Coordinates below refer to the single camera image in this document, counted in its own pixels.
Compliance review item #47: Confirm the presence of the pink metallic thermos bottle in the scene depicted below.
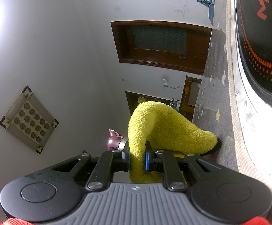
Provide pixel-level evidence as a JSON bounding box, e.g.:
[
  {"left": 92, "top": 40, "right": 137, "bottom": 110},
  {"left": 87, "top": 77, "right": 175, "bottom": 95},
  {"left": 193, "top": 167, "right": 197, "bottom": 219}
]
[{"left": 107, "top": 128, "right": 128, "bottom": 151}]

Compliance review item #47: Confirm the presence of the yellow microfiber cloth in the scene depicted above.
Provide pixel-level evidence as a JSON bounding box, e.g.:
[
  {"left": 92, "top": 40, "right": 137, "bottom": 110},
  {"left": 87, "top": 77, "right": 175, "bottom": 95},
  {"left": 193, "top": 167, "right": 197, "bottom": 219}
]
[{"left": 128, "top": 101, "right": 217, "bottom": 183}]

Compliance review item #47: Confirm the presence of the dark wooden shelf unit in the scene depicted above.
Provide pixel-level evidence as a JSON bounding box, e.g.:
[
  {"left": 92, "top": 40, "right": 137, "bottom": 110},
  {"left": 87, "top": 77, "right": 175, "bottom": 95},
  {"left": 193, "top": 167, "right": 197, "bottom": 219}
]
[{"left": 125, "top": 90, "right": 174, "bottom": 132}]

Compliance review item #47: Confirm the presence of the brown wooden side table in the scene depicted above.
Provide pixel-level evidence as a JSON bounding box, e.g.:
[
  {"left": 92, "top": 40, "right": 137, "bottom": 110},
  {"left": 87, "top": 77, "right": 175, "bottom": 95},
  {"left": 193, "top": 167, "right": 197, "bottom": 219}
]
[{"left": 179, "top": 76, "right": 202, "bottom": 121}]

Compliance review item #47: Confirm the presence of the light green electric kettle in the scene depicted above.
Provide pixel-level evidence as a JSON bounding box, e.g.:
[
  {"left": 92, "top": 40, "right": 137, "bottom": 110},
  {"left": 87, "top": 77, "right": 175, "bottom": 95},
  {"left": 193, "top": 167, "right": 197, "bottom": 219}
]
[{"left": 170, "top": 99, "right": 180, "bottom": 112}]

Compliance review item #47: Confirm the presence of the grey star-patterned mattress cover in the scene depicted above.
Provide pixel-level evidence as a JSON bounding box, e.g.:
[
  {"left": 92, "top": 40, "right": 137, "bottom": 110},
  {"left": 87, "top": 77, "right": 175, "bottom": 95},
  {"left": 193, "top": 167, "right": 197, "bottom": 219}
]
[{"left": 192, "top": 0, "right": 240, "bottom": 172}]

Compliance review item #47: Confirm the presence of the square ceiling light fixture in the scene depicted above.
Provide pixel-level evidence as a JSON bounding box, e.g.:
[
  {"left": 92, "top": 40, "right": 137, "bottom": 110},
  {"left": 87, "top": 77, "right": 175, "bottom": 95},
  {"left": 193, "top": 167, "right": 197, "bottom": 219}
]
[{"left": 0, "top": 86, "right": 59, "bottom": 154}]

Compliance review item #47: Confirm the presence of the brown wooden door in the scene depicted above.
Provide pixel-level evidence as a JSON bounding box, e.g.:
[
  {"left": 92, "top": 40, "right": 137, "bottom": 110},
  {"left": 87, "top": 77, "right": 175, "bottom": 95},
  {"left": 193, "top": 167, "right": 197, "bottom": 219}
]
[{"left": 110, "top": 20, "right": 211, "bottom": 75}]

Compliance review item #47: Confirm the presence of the white wall socket with cable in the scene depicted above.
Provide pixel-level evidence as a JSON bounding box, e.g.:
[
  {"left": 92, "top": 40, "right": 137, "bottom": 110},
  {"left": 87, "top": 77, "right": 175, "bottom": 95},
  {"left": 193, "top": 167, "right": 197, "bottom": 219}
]
[{"left": 162, "top": 79, "right": 183, "bottom": 89}]

